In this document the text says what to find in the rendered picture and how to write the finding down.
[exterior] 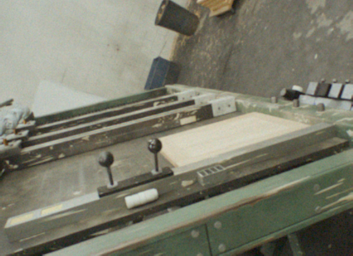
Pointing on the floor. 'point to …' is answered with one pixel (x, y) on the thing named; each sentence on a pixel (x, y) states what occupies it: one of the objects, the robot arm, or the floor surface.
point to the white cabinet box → (60, 98)
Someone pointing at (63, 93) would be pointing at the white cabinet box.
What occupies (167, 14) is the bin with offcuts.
